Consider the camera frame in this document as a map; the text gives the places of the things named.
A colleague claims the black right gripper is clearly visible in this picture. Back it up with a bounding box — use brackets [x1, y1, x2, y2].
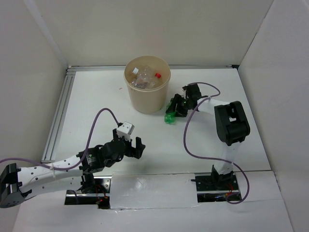
[167, 93, 193, 117]

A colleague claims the green plastic bottle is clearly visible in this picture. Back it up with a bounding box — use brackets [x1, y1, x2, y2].
[164, 113, 176, 124]

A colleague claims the long red label bottle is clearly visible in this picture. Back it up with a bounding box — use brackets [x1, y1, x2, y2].
[149, 73, 161, 89]

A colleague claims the crushed clear bottle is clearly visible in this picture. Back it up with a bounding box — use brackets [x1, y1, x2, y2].
[130, 66, 157, 89]

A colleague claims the clear bottle white cap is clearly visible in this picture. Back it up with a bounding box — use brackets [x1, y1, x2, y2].
[132, 68, 140, 75]

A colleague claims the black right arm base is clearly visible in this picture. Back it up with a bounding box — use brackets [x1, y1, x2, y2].
[191, 167, 242, 203]

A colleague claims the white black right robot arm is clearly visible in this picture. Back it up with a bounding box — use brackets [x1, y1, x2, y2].
[164, 82, 251, 189]

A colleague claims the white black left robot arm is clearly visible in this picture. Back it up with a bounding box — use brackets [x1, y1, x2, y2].
[0, 130, 145, 208]

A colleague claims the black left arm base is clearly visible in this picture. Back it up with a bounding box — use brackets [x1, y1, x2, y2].
[64, 174, 112, 209]

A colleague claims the beige plastic bin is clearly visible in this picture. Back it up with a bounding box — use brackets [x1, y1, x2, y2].
[124, 56, 171, 114]

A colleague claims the white foil cover sheet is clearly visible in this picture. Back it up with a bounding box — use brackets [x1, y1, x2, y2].
[110, 174, 198, 209]

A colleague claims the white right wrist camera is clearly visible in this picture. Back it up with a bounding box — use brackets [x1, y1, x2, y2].
[182, 86, 187, 99]

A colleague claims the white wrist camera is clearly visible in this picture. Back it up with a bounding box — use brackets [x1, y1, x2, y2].
[182, 86, 187, 99]
[116, 122, 135, 141]

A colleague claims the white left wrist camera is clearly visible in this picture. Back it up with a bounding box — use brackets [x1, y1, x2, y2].
[116, 122, 135, 141]

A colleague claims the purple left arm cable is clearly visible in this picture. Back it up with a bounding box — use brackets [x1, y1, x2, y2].
[0, 108, 121, 205]

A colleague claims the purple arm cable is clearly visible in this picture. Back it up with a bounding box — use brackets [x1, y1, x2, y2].
[0, 108, 121, 205]
[183, 82, 251, 205]

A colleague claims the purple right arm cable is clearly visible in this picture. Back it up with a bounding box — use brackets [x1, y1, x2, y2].
[183, 82, 251, 205]

